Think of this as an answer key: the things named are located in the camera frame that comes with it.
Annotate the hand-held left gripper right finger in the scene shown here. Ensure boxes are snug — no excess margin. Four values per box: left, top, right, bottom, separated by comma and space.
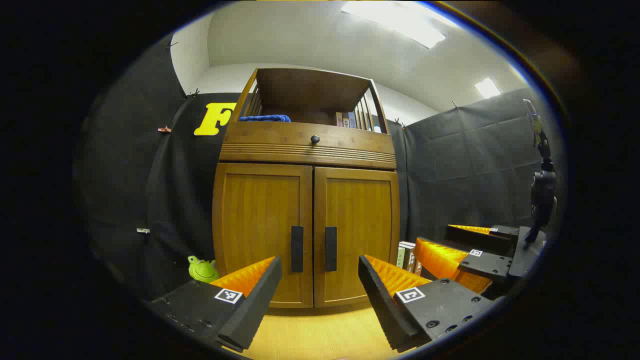
357, 254, 501, 352

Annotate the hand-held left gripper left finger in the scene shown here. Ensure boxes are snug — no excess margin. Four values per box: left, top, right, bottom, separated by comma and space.
147, 256, 283, 353

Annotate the black door handle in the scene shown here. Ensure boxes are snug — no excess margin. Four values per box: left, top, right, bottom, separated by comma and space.
325, 226, 338, 272
291, 225, 305, 274

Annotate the wooden shoe cabinet door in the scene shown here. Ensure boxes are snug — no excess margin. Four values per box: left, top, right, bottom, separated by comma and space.
213, 163, 314, 308
313, 166, 401, 307

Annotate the wooden double-door shoe cabinet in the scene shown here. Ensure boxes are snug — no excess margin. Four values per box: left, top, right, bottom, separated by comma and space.
212, 67, 402, 310

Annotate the green frog toy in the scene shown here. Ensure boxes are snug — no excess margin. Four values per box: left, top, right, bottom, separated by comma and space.
187, 255, 220, 284

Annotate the small ceiling light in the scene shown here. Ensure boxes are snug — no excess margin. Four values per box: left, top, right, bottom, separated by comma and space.
474, 77, 501, 99

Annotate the black backdrop cloth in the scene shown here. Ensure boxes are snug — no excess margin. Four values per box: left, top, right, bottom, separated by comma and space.
75, 35, 561, 301

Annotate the blue cloth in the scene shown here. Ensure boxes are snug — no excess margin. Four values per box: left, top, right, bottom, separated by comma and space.
238, 114, 292, 123

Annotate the large ceiling light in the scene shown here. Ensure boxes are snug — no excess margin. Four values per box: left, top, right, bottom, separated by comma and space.
341, 0, 447, 49

